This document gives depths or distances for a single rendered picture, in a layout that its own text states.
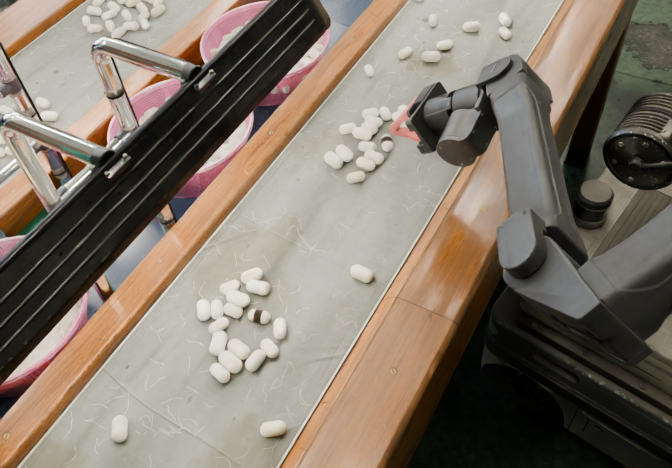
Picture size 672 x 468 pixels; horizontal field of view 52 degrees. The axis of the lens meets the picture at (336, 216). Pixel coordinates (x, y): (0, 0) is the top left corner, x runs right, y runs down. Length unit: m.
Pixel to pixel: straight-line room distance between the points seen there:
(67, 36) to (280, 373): 0.97
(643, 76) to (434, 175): 1.59
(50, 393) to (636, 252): 0.76
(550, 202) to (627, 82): 1.93
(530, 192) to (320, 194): 0.50
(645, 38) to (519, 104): 1.99
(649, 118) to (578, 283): 0.71
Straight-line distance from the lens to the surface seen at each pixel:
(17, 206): 1.27
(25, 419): 1.02
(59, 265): 0.71
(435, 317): 0.97
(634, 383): 1.44
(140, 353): 1.03
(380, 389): 0.92
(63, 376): 1.03
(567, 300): 0.58
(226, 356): 0.97
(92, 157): 0.74
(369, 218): 1.11
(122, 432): 0.97
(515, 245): 0.64
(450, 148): 0.95
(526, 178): 0.75
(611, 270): 0.59
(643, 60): 2.74
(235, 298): 1.02
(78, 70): 1.54
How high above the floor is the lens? 1.59
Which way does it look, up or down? 50 degrees down
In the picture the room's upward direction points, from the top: 6 degrees counter-clockwise
